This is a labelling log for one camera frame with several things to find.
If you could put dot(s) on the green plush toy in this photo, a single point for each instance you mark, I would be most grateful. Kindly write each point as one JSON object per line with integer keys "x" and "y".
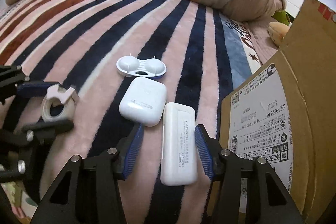
{"x": 282, "y": 17}

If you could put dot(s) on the pink tape dispenser with roll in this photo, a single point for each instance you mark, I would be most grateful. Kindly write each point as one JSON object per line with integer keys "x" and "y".
{"x": 59, "y": 103}

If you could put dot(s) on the striped pink fleece blanket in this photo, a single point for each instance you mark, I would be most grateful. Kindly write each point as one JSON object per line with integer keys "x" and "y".
{"x": 78, "y": 42}

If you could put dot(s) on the white contact lens case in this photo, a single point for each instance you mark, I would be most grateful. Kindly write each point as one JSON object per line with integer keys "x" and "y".
{"x": 130, "y": 66}

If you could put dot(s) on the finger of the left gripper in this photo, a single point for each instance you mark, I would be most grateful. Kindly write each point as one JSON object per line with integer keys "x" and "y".
{"x": 23, "y": 155}
{"x": 15, "y": 83}

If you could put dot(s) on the white earbuds case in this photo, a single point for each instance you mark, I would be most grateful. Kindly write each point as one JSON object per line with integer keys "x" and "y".
{"x": 144, "y": 101}

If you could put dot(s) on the orange plush toy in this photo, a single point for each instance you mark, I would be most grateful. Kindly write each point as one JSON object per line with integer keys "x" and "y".
{"x": 277, "y": 31}

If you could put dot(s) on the white rectangular case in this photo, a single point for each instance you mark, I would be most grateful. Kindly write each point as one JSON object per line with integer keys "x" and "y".
{"x": 179, "y": 157}

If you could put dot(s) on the brown cardboard box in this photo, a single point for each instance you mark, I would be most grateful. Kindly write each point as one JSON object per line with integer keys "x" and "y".
{"x": 285, "y": 112}

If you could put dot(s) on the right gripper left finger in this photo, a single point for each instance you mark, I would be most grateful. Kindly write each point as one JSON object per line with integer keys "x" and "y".
{"x": 86, "y": 190}

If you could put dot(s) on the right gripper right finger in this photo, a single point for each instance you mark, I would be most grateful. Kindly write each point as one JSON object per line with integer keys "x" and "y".
{"x": 268, "y": 200}

